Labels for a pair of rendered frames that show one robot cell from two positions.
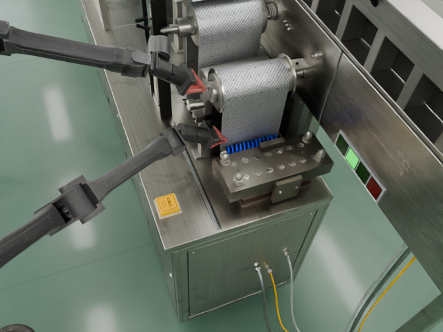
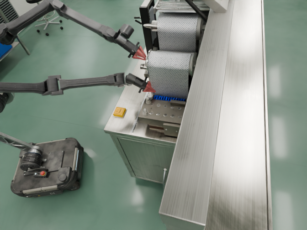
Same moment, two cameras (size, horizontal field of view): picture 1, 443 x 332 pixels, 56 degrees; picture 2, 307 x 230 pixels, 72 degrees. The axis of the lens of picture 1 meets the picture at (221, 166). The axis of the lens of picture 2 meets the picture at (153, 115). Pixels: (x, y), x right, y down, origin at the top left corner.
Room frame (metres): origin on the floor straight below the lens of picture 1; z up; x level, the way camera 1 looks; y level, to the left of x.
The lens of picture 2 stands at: (0.34, -0.73, 2.04)
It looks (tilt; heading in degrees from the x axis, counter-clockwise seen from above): 51 degrees down; 50
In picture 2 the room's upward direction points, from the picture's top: 11 degrees counter-clockwise
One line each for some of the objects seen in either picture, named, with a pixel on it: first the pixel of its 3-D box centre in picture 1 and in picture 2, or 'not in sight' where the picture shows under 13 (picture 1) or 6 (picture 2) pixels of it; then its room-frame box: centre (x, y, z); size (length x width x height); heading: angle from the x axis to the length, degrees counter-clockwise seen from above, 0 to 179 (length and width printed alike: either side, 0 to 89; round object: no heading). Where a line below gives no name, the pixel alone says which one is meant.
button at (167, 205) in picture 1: (167, 204); (119, 112); (0.81, 0.18, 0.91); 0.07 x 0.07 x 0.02; 25
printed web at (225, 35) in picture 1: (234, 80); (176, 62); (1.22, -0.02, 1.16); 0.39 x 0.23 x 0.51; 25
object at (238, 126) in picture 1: (252, 125); (169, 88); (1.05, -0.10, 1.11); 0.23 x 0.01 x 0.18; 115
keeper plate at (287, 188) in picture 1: (286, 189); (172, 130); (0.88, -0.24, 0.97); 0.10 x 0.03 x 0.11; 115
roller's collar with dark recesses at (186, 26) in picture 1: (185, 26); (156, 25); (1.27, 0.16, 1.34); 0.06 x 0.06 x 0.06; 25
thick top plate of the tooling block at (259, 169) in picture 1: (273, 165); (172, 114); (0.96, -0.19, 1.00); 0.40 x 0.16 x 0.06; 115
